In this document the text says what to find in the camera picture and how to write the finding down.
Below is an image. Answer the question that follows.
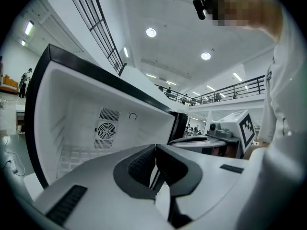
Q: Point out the person's head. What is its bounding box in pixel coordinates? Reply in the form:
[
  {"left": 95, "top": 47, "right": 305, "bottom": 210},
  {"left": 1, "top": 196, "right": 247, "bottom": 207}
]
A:
[{"left": 206, "top": 0, "right": 283, "bottom": 42}]

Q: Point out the black mezzanine railing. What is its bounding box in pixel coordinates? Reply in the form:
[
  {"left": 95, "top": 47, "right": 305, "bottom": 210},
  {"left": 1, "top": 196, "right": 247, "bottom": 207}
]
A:
[{"left": 154, "top": 75, "right": 266, "bottom": 107}]

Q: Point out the black metal grid frame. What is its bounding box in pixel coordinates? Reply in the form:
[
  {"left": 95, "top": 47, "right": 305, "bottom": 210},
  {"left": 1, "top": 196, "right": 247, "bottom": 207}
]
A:
[{"left": 65, "top": 0, "right": 127, "bottom": 76}]

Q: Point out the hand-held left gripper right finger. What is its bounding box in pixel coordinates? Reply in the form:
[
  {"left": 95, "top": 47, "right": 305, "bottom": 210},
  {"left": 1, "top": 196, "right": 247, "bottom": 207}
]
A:
[{"left": 155, "top": 143, "right": 250, "bottom": 227}]

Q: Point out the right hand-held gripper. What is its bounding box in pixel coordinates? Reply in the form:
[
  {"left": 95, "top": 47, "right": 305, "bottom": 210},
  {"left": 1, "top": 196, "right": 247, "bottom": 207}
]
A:
[{"left": 168, "top": 109, "right": 256, "bottom": 159}]

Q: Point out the white power cable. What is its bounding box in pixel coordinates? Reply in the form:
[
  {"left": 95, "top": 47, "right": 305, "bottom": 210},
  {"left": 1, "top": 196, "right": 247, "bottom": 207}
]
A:
[{"left": 3, "top": 135, "right": 26, "bottom": 177}]

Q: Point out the person's white printed shirt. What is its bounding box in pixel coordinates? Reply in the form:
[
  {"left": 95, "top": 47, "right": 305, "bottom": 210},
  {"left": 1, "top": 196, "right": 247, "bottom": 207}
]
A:
[{"left": 258, "top": 0, "right": 307, "bottom": 153}]

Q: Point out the black head camera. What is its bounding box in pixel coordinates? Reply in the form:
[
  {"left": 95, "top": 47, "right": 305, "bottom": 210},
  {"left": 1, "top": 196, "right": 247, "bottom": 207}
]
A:
[{"left": 192, "top": 0, "right": 209, "bottom": 21}]

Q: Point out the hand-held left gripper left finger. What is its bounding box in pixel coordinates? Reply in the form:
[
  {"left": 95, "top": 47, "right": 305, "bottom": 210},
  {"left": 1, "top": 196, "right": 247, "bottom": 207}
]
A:
[{"left": 34, "top": 143, "right": 178, "bottom": 230}]

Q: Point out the white top wooden cabinet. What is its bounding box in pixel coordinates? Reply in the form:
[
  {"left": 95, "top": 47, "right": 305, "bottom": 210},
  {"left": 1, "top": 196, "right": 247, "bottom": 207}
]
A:
[{"left": 15, "top": 104, "right": 26, "bottom": 135}]

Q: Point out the black mini fridge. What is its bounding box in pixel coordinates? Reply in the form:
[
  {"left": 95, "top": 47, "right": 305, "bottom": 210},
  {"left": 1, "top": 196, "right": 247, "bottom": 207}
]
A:
[{"left": 24, "top": 44, "right": 189, "bottom": 189}]

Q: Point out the orange sofa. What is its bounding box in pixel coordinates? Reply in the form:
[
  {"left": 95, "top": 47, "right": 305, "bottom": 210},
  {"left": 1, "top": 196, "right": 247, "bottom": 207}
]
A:
[{"left": 0, "top": 74, "right": 20, "bottom": 94}]

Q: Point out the person's right hand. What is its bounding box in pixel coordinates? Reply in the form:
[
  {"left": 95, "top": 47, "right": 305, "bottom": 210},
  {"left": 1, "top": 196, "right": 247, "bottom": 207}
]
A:
[{"left": 211, "top": 147, "right": 227, "bottom": 157}]

